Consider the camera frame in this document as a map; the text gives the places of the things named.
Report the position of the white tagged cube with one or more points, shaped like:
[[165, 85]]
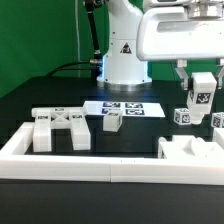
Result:
[[182, 116], [217, 120]]

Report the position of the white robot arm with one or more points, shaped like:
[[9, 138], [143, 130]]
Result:
[[121, 66]]

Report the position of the white chair seat part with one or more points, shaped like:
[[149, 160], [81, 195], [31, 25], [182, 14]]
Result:
[[186, 147]]

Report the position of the white sheet with tags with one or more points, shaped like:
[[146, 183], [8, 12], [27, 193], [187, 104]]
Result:
[[130, 109]]

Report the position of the white U-shaped fence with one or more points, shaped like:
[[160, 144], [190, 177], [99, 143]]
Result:
[[15, 163]]

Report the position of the white tagged cube right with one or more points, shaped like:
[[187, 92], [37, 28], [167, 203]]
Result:
[[217, 120]]

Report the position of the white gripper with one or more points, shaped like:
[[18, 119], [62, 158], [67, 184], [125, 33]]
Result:
[[166, 33]]

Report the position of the white chair back frame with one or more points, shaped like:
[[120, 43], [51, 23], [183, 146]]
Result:
[[58, 118]]

